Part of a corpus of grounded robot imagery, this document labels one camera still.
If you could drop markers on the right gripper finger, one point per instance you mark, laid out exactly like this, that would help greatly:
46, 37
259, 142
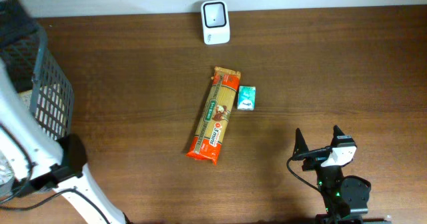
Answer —
338, 136
300, 147

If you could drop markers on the small teal tissue pack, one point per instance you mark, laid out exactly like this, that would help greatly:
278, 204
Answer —
246, 98

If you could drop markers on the orange spaghetti package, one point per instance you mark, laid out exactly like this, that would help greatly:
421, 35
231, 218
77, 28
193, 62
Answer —
208, 138

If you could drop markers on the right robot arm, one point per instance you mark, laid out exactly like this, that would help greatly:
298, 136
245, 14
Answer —
345, 197

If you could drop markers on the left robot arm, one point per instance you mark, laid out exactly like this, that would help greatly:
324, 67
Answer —
38, 146

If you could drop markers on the grey plastic mesh basket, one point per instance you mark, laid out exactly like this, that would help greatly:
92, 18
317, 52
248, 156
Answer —
32, 69

